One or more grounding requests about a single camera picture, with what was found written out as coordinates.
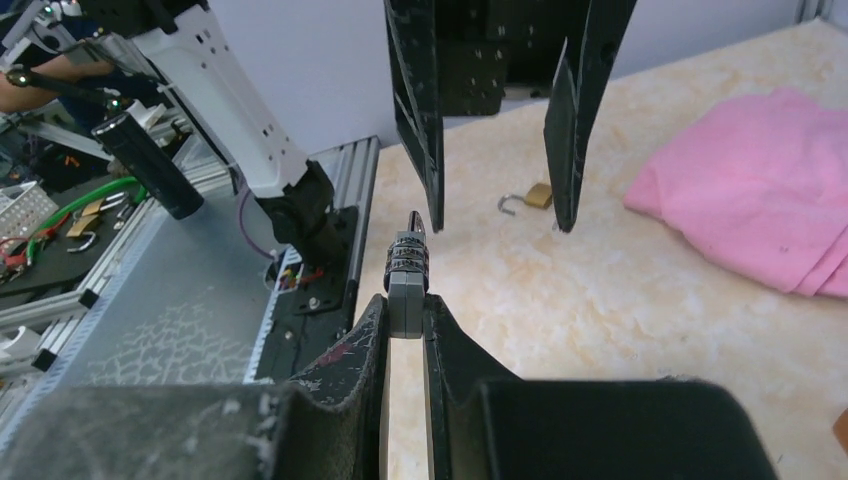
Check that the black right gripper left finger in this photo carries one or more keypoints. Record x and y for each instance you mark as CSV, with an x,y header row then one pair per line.
x,y
333,418

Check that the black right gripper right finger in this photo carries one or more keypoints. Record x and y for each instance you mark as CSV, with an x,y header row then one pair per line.
x,y
456,370

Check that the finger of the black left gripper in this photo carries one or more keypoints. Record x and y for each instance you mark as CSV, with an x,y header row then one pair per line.
x,y
412,48
594,33

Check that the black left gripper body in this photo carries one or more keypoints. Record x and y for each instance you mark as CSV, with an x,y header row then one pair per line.
x,y
487,48

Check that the grey combination lock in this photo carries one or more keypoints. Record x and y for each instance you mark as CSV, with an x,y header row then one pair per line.
x,y
406,279

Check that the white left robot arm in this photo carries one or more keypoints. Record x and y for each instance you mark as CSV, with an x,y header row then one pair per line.
x,y
184,42

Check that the brass padlock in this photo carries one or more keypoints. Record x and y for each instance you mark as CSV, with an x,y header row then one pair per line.
x,y
539,196

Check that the pink cloth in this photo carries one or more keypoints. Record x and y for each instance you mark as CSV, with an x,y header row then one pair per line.
x,y
758,185

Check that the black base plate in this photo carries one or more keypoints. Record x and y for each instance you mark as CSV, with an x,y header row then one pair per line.
x,y
310,309

